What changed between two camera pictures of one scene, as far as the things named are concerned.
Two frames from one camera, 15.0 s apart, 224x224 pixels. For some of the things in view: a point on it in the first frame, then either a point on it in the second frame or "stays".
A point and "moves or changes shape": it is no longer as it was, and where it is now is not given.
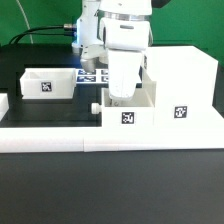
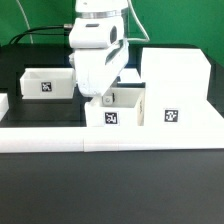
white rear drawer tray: (48, 83) stays
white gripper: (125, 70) → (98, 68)
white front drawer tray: (136, 111) moves or changes shape
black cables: (27, 32) stays
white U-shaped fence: (98, 139) stays
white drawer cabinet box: (185, 78) moves or changes shape
